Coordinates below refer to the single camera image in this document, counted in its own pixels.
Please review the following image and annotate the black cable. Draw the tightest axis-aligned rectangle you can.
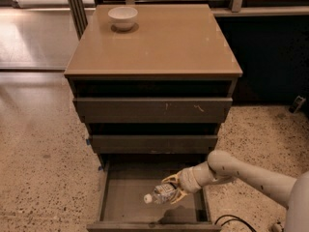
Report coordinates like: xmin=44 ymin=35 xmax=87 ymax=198
xmin=214 ymin=214 xmax=258 ymax=232

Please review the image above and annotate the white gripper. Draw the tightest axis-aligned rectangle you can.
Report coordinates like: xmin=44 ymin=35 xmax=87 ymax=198
xmin=161 ymin=167 xmax=201 ymax=204

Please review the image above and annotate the clear plastic water bottle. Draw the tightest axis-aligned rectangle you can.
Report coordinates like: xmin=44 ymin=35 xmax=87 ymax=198
xmin=144 ymin=183 xmax=177 ymax=204

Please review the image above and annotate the small black wall device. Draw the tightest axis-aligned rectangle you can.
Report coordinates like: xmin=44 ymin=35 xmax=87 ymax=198
xmin=289 ymin=96 xmax=306 ymax=113

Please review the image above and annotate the middle grey drawer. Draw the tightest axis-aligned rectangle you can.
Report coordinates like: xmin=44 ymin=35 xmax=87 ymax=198
xmin=89 ymin=135 xmax=218 ymax=154

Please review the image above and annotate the white power strip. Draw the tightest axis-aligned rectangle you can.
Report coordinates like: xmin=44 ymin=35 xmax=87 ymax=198
xmin=271 ymin=222 xmax=284 ymax=232

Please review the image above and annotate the top grey drawer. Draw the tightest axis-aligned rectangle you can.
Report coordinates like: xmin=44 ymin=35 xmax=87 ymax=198
xmin=73 ymin=98 xmax=232 ymax=123

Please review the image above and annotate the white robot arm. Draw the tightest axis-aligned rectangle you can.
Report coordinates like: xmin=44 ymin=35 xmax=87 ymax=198
xmin=162 ymin=150 xmax=309 ymax=232

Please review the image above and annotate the open bottom drawer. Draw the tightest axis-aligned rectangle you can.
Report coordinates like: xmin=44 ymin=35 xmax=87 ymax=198
xmin=87 ymin=154 xmax=221 ymax=232

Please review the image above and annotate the brown drawer cabinet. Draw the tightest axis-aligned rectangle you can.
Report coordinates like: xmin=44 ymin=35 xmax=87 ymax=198
xmin=63 ymin=3 xmax=243 ymax=172

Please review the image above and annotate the white ceramic bowl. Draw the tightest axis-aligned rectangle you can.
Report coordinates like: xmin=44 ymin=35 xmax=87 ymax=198
xmin=108 ymin=6 xmax=138 ymax=31

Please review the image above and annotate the grey drawer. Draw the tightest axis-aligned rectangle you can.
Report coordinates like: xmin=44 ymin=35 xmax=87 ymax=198
xmin=73 ymin=98 xmax=232 ymax=123
xmin=89 ymin=135 xmax=218 ymax=154

